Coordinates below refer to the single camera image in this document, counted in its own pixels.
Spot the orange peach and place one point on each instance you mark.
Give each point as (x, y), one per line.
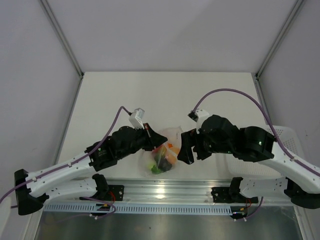
(172, 154)

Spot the left aluminium corner post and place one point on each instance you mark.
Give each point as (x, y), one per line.
(48, 11)

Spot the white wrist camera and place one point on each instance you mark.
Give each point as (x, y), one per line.
(198, 114)
(136, 118)

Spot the aluminium corner post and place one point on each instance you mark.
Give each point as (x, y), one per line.
(282, 33)
(48, 11)

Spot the dark purple fruit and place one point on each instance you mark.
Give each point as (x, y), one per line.
(165, 166)

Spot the green leafy vegetable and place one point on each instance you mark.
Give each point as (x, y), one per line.
(154, 169)

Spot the white slotted cable duct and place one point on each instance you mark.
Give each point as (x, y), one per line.
(137, 208)

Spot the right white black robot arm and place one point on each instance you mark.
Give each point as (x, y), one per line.
(299, 180)

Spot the green orange mango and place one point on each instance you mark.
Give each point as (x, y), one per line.
(159, 154)

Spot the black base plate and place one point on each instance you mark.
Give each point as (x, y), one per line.
(113, 193)
(227, 195)

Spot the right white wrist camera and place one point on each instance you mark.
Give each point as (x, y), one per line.
(198, 114)

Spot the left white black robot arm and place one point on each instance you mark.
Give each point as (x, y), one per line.
(80, 177)

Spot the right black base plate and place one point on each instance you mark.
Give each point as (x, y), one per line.
(227, 195)

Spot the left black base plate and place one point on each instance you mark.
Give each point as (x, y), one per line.
(113, 193)

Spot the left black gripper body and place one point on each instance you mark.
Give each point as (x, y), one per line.
(143, 140)

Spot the aluminium rail frame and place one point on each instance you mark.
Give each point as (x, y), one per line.
(199, 191)

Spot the clear zip top bag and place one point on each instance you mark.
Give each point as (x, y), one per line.
(145, 159)

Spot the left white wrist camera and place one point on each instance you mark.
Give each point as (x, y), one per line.
(136, 118)

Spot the right aluminium corner post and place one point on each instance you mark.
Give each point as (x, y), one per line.
(282, 33)

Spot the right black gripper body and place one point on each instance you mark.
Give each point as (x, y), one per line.
(205, 147)

